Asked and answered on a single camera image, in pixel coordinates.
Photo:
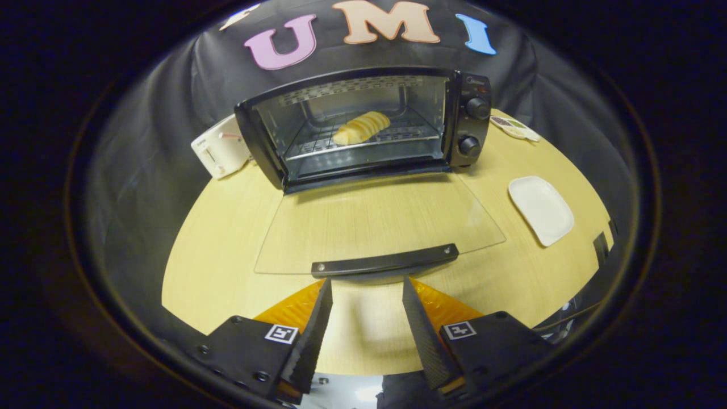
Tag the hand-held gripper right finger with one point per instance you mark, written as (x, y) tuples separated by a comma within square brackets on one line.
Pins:
[(426, 341)]

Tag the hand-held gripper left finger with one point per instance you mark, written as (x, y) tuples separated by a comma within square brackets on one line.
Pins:
[(312, 341)]

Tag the golden bread roll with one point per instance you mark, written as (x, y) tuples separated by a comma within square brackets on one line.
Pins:
[(360, 128)]

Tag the black toaster oven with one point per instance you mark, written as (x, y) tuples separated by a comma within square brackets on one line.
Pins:
[(471, 125)]

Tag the white pop-up toaster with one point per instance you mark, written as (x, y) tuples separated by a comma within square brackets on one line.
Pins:
[(218, 147)]

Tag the white plate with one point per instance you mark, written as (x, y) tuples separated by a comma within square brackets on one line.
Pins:
[(542, 210)]

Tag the white divided dish with beans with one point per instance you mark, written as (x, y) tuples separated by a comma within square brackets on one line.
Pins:
[(514, 129)]

